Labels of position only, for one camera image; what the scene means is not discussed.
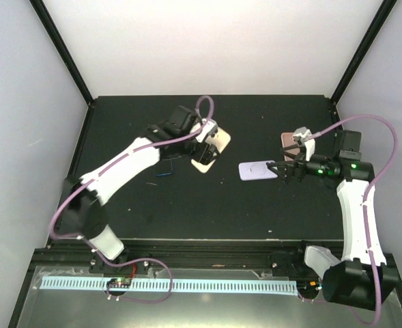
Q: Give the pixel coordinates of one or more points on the black frame post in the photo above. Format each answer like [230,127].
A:
[51,29]
[378,21]

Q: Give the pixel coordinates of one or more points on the right black frame post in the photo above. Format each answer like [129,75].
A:
[378,21]

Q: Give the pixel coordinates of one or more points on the light blue slotted cable duct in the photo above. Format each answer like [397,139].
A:
[227,286]

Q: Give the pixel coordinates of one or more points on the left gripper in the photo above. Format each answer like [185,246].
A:
[204,156]

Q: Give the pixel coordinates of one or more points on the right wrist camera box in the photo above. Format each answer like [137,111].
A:
[303,137]

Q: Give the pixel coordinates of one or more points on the beige cased phone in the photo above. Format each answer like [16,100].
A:
[221,139]

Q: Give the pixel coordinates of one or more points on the small circuit board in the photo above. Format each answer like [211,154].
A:
[119,282]

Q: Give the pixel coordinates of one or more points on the left black frame post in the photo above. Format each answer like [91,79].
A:
[51,29]

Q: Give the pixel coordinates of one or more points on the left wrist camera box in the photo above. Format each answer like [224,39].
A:
[210,128]

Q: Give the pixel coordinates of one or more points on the pink phone case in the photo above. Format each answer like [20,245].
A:
[287,140]

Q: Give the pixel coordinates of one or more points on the lavender cased phone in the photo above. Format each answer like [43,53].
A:
[257,170]

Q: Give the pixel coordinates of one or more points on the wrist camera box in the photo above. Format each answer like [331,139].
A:
[210,128]
[303,137]

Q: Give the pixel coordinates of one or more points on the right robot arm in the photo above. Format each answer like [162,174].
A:
[361,278]

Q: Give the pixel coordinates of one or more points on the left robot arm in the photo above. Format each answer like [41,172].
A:
[185,133]

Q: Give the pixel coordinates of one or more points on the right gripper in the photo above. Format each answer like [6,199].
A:
[299,162]

